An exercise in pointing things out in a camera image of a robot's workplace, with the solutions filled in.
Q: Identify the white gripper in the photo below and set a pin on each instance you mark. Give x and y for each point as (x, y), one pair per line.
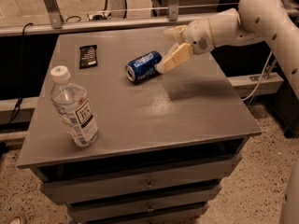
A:
(198, 35)

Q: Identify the blue pepsi can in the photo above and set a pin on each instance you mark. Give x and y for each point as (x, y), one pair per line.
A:
(143, 66)

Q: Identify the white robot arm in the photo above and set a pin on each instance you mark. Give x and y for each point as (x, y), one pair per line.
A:
(264, 187)

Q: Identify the black snack packet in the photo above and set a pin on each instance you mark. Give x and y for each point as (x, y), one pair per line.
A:
(88, 56)

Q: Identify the clear water bottle white cap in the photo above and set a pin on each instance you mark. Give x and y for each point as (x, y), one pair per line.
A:
(73, 106)

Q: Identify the grey drawer cabinet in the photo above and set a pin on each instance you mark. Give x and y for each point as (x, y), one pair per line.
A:
(191, 112)

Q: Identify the top grey drawer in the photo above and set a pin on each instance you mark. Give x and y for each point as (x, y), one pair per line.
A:
(143, 179)

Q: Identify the grey drawer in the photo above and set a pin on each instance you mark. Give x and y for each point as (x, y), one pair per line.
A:
(158, 216)
(143, 202)
(143, 179)

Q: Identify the middle grey drawer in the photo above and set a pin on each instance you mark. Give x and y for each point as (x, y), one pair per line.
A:
(143, 202)

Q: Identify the bottom grey drawer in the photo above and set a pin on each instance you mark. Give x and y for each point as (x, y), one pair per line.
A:
(158, 216)

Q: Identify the shoe tip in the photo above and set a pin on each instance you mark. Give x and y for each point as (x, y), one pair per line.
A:
(17, 220)

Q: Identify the metal guard rail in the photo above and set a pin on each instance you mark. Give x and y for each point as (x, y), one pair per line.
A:
(37, 17)

